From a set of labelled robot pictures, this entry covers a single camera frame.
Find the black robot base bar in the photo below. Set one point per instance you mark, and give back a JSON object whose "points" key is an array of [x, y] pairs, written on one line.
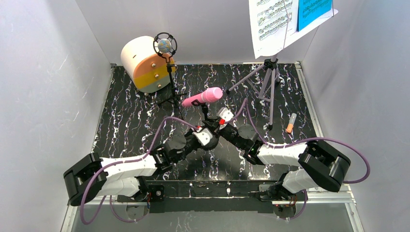
{"points": [[209, 196]]}

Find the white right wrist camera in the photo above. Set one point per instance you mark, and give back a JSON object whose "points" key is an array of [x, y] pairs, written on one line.
{"points": [[225, 114]]}

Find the silver mesh studio microphone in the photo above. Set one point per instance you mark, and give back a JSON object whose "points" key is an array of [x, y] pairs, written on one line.
{"points": [[164, 45]]}

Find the round pastel drawer cabinet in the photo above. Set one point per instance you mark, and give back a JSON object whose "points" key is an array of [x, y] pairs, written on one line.
{"points": [[147, 70]]}

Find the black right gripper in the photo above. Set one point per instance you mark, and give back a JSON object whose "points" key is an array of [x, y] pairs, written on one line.
{"points": [[221, 128]]}

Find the white sheet music page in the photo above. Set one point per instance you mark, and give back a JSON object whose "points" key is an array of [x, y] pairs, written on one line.
{"points": [[273, 25]]}

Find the blue sheet music page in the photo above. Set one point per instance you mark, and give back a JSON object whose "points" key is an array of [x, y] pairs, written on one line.
{"points": [[310, 10]]}

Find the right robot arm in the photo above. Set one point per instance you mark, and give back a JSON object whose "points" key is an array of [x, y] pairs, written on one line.
{"points": [[321, 165]]}

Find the lilac music stand tripod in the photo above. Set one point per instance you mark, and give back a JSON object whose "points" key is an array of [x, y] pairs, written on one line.
{"points": [[267, 91]]}

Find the aluminium rail right edge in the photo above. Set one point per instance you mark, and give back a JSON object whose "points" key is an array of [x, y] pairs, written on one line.
{"points": [[320, 195]]}

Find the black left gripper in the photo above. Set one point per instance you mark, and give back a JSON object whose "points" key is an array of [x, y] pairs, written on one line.
{"points": [[193, 144]]}

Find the black tripod microphone stand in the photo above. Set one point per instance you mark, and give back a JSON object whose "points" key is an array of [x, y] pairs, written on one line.
{"points": [[175, 97]]}

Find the black round-base mic stand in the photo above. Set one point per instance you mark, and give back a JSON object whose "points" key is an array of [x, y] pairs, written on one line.
{"points": [[205, 112]]}

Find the pink microphone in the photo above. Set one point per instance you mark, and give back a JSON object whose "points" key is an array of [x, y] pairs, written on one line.
{"points": [[210, 95]]}

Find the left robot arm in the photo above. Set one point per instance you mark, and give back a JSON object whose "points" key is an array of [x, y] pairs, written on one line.
{"points": [[94, 176]]}

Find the orange grey marker pen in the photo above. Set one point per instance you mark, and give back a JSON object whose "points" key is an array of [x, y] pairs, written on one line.
{"points": [[290, 125]]}

